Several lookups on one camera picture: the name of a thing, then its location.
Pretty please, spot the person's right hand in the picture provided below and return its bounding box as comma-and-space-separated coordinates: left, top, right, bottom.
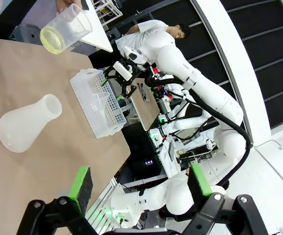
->
55, 0, 82, 14

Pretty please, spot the person in black T-shirt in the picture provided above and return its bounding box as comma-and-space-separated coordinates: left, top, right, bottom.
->
0, 0, 59, 40

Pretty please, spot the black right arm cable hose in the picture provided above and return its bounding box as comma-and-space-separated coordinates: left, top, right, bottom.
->
145, 73, 253, 189

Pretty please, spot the white electronics box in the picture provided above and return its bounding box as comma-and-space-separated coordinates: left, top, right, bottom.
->
159, 139, 181, 177

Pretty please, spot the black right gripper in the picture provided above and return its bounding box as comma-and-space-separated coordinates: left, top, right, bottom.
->
99, 63, 149, 101

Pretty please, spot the brown clipboard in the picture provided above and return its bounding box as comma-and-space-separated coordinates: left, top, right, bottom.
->
130, 78, 161, 132

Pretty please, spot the large white table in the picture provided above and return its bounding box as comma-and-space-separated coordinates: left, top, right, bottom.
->
79, 0, 114, 53

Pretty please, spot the person in white T-shirt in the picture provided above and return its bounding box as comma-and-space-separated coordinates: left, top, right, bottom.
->
116, 19, 191, 61

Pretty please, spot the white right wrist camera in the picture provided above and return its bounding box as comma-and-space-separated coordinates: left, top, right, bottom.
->
113, 61, 134, 81

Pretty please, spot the clear plastic beaker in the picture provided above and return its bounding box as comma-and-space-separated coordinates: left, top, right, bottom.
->
40, 3, 93, 55

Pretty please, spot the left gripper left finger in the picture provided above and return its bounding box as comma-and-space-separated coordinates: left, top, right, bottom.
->
16, 166, 94, 235

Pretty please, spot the clear plastic funnel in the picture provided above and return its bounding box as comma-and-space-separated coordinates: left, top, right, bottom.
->
90, 92, 113, 124

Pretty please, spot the translucent white Erlenmeyer flask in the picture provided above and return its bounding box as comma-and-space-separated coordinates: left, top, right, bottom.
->
0, 94, 63, 154

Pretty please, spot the white perforated plastic basket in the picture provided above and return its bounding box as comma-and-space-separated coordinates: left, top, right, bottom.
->
70, 69, 127, 140

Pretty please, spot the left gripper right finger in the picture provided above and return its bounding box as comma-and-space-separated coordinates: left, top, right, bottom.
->
183, 163, 268, 235

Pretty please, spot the black tool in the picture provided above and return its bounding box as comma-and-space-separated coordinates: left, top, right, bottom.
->
137, 82, 150, 103

